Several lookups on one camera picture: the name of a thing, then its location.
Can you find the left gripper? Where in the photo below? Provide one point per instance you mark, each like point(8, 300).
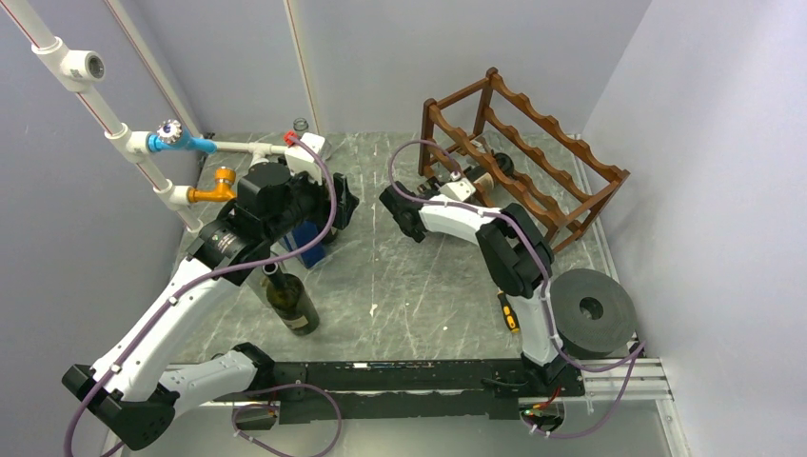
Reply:
point(344, 201)

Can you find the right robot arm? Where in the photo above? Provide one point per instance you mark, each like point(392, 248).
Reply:
point(517, 257)

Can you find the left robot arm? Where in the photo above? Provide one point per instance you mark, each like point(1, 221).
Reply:
point(130, 389)

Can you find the dark green wine bottle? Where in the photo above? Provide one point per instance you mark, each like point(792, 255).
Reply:
point(330, 237)

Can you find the clear tall empty bottle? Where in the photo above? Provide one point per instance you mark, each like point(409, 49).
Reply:
point(300, 126)

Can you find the wooden wine rack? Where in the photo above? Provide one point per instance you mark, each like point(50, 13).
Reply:
point(549, 194)

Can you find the orange brass tap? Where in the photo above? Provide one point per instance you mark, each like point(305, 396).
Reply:
point(224, 179)

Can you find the yellow black screwdriver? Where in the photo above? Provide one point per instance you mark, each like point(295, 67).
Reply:
point(508, 313)

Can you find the blue tap valve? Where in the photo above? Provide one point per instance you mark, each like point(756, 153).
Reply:
point(172, 135)

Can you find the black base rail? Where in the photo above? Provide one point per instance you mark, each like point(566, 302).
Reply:
point(493, 388)

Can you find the white pvc pipe frame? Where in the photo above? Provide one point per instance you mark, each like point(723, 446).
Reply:
point(78, 71)

